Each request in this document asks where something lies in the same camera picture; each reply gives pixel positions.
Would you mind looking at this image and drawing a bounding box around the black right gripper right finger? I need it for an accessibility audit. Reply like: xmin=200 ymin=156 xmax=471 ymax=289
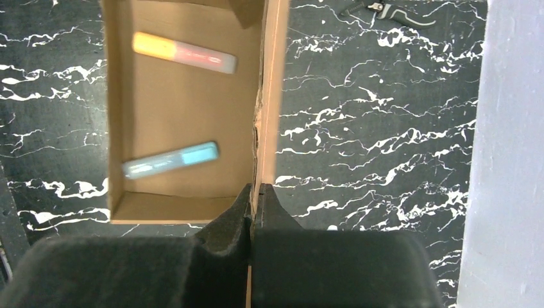
xmin=251 ymin=184 xmax=443 ymax=307

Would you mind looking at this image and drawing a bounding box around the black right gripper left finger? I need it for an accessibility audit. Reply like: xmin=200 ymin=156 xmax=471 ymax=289
xmin=1 ymin=185 xmax=251 ymax=307

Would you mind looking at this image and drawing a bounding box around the blue highlighter marker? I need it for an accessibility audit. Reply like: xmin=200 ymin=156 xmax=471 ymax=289
xmin=121 ymin=142 xmax=219 ymax=180

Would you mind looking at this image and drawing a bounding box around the brown cardboard box sheet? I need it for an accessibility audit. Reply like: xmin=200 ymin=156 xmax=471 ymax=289
xmin=99 ymin=0 xmax=291 ymax=225

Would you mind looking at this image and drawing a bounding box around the orange pink highlighter marker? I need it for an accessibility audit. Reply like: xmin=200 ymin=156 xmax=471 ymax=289
xmin=132 ymin=32 xmax=237 ymax=74

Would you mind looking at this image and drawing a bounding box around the aluminium rail frame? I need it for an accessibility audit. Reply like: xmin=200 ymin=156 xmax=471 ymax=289
xmin=1 ymin=165 xmax=30 ymax=290

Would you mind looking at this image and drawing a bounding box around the green handled screwdriver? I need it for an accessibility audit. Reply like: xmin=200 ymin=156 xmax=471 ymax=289
xmin=338 ymin=1 xmax=437 ymax=30

